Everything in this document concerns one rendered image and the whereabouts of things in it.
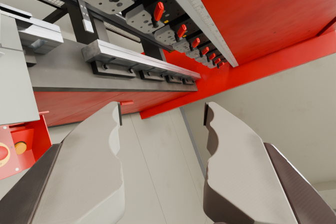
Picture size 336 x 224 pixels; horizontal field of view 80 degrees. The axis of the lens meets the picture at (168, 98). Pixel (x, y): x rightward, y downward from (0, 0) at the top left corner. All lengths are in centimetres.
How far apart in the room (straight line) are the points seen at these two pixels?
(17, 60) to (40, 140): 34
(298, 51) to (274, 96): 166
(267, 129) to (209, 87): 191
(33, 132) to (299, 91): 378
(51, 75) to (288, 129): 378
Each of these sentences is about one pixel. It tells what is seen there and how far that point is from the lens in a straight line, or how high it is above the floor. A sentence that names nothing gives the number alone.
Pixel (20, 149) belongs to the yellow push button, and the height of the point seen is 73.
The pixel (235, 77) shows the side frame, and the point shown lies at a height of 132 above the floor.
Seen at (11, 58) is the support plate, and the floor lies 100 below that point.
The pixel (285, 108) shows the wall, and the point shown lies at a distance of 402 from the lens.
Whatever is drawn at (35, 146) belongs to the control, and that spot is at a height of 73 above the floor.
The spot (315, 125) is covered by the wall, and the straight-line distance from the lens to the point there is 415.
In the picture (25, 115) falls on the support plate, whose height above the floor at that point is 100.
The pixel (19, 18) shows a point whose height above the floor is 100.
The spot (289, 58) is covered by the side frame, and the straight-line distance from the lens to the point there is 242.
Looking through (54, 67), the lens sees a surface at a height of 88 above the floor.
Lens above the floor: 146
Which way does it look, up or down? 22 degrees down
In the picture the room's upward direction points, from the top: 69 degrees clockwise
